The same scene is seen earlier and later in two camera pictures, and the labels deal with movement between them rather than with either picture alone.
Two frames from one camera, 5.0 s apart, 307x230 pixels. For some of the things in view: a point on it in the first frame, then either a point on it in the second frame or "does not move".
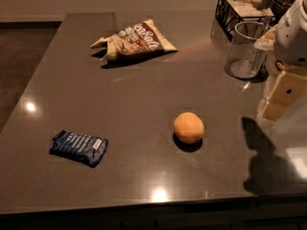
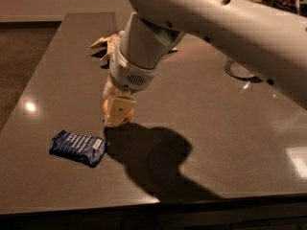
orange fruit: x=188 y=127 to x=129 y=117
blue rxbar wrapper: x=87 y=149 does not move
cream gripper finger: x=290 y=86 to x=119 y=109
